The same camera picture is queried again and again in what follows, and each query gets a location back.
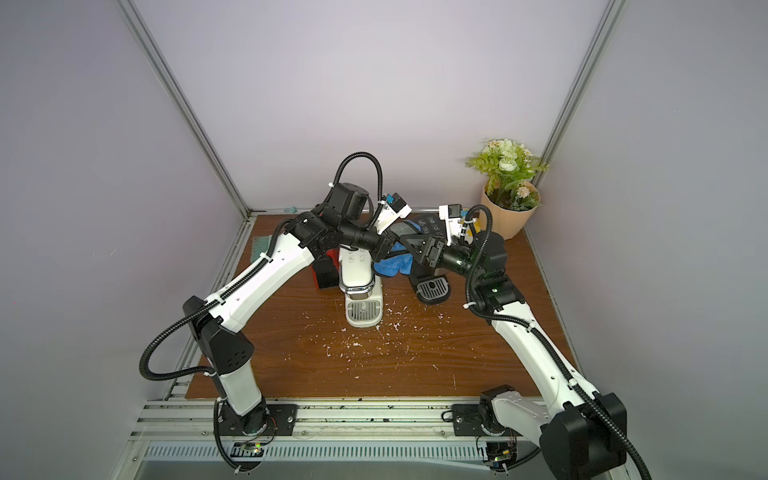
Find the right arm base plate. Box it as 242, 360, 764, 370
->
442, 404, 504, 437

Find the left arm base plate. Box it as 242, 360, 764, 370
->
215, 402, 298, 437

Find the white coffee machine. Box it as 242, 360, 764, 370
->
339, 247, 384, 328

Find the potted artificial plant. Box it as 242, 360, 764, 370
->
466, 139, 549, 240

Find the red coffee machine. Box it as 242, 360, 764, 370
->
312, 249, 340, 290

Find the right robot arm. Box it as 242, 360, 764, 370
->
387, 205, 651, 479

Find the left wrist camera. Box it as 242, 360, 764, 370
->
374, 193, 412, 234

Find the blue grey microfiber cloth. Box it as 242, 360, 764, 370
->
373, 220, 421, 277

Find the black coffee machine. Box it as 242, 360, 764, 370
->
392, 213, 451, 305

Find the green hand brush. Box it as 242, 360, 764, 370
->
250, 235, 272, 263

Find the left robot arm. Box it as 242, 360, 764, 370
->
139, 152, 388, 474

